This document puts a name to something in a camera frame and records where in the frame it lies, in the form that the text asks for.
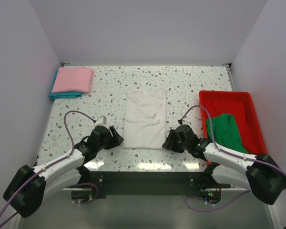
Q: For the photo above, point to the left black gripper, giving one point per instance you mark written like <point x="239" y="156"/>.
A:
<point x="115" y="140"/>

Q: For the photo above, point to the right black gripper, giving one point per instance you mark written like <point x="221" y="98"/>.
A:
<point x="169" y="143"/>

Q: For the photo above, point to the white t shirt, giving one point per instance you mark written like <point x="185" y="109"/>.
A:
<point x="145" y="119"/>

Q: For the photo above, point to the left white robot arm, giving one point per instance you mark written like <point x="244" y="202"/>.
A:
<point x="30" y="186"/>

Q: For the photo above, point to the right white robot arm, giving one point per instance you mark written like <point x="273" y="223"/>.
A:
<point x="258" y="174"/>

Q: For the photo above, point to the green t shirt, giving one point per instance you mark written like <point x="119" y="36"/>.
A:
<point x="225" y="132"/>

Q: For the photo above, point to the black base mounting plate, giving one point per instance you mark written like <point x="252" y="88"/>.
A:
<point x="101" y="184"/>

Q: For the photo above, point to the folded teal t shirt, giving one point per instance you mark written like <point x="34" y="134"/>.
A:
<point x="67" y="95"/>

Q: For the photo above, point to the red plastic bin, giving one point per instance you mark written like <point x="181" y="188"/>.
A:
<point x="240" y="105"/>

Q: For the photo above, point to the folded pink t shirt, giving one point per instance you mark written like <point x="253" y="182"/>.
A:
<point x="74" y="79"/>

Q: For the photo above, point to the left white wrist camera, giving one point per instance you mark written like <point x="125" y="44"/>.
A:
<point x="101" y="121"/>

